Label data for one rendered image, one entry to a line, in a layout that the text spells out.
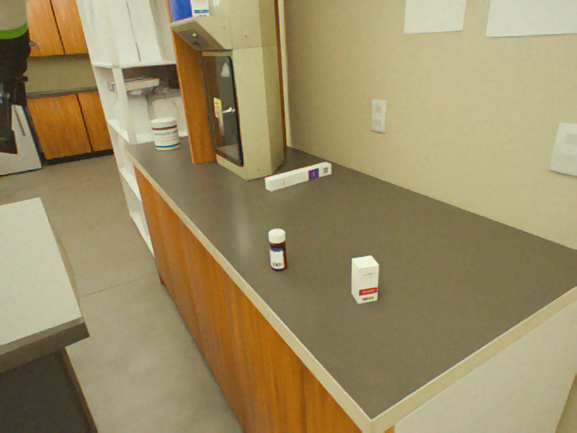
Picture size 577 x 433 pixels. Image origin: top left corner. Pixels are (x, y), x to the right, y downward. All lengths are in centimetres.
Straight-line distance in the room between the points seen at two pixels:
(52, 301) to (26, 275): 7
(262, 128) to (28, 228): 92
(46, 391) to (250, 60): 112
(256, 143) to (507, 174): 84
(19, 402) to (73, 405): 11
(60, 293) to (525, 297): 90
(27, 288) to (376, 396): 64
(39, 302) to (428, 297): 75
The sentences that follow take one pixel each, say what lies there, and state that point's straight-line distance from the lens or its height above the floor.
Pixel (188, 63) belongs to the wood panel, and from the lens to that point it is 175.
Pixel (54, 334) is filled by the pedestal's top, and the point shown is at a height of 94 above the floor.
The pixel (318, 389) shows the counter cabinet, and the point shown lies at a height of 82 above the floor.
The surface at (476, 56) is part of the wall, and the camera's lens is 121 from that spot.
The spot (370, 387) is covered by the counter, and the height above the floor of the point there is 94.
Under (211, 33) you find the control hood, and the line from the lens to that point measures 139.
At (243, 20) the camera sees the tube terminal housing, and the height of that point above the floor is 150.
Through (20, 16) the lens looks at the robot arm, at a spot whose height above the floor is 148.
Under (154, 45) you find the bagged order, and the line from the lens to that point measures 265.
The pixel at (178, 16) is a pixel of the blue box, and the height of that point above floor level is 152.
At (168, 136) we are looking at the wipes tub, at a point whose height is 101.
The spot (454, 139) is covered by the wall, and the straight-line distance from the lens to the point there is 126.
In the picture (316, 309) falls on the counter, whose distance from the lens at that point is 77.
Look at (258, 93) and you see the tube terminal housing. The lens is 146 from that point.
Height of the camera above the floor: 142
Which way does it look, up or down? 25 degrees down
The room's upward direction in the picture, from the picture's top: 4 degrees counter-clockwise
